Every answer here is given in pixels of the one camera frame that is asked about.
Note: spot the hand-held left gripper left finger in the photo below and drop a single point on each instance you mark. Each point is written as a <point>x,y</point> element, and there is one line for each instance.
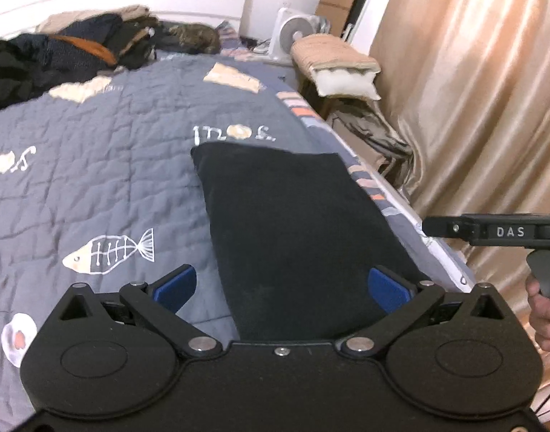
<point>176,285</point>

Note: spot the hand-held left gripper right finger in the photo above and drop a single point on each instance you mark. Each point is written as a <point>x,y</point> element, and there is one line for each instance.
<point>387,290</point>

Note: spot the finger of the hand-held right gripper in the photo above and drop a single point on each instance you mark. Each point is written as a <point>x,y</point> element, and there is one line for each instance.
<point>445,227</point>

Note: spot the black sweatshirt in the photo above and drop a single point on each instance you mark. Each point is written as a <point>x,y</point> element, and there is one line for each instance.
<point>293,234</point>

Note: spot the pile of dark clothes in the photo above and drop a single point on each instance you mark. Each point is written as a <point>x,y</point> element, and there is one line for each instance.
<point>14,63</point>

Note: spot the person's right hand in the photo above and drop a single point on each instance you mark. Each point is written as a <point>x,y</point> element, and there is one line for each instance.
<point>544,324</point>

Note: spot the white bed sheet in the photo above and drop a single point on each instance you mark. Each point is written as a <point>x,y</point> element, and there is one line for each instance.
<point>436,256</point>

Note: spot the olive brown cloth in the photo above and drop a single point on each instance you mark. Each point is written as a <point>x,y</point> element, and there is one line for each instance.
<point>369,130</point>

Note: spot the beige curtain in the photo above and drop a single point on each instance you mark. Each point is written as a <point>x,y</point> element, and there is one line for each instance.
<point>481,99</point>

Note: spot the grey quilted fish-print bedspread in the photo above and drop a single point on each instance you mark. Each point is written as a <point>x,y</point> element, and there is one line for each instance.
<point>99,166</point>

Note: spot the beige quilted cushion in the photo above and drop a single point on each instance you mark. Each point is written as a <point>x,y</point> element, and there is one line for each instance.
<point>328,51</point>

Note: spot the tabby cat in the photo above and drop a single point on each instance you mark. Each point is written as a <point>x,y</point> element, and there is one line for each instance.
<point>196,38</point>

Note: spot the white desk fan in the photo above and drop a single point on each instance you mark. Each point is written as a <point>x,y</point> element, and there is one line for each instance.
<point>293,31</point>

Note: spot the white headboard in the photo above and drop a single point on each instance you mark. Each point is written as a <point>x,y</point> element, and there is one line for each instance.
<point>144,0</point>

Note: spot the beige cloth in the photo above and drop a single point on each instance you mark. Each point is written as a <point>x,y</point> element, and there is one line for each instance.
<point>63,18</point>

